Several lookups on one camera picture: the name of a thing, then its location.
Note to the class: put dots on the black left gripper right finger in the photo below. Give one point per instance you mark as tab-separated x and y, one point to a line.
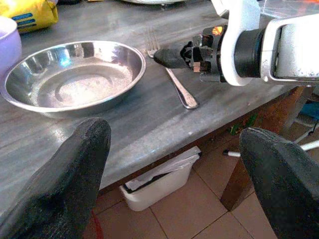
286	184

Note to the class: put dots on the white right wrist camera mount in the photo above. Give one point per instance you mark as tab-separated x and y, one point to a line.
240	15

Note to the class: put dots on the brown wooden table leg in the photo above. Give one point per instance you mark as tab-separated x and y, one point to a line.
249	154

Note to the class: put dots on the white kitchen cooking machine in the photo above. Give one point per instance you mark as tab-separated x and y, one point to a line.
154	1

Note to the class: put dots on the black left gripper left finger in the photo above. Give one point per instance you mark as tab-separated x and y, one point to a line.
64	179

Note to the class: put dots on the white plastic bin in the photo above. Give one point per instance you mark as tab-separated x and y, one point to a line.
162	184

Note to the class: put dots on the steel fork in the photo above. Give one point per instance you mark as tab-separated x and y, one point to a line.
183	90

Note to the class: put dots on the shallow steel plate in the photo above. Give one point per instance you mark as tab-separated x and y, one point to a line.
74	82

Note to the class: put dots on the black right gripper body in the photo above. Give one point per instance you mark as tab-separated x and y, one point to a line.
209	57

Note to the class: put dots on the yellow kitchen wipes pack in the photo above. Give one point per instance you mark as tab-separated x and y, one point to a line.
30	15

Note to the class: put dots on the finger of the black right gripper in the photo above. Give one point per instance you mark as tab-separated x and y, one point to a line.
169	57

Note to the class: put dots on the large purple plastic bowl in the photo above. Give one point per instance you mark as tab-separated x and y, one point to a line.
8	44

